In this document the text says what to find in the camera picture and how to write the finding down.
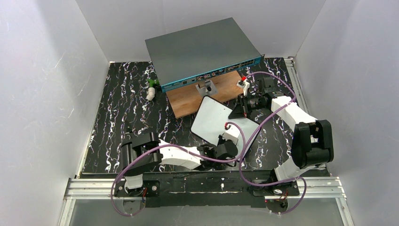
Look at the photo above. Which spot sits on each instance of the green white plastic toy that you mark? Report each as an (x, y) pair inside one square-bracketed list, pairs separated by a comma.
[(151, 91)]

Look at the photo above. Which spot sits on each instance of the wooden board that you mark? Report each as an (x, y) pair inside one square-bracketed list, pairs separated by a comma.
[(186, 100)]

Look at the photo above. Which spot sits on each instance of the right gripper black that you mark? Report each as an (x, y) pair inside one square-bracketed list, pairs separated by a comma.
[(240, 106)]

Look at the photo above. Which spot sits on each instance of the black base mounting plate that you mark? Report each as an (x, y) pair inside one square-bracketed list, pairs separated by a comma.
[(209, 188)]

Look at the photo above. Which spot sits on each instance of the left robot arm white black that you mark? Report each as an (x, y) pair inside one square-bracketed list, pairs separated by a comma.
[(142, 153)]

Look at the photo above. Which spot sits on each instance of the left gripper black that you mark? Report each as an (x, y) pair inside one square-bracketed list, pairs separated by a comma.
[(219, 141)]

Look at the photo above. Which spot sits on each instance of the grey teal network switch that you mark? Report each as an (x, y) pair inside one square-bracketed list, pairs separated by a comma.
[(199, 53)]

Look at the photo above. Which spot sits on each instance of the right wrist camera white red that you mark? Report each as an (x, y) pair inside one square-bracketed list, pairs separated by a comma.
[(244, 84)]

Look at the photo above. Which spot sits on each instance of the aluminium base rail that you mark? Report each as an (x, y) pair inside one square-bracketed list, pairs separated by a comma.
[(321, 202)]

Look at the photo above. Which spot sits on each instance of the small whiteboard black frame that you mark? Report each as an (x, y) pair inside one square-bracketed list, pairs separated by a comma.
[(209, 124)]

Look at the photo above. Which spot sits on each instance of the silver metal bracket mount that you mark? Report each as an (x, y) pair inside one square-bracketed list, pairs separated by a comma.
[(206, 88)]

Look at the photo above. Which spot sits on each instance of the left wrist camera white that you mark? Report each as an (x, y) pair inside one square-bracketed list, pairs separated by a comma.
[(232, 133)]

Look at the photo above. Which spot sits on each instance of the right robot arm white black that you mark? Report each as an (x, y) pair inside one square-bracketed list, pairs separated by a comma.
[(312, 142)]

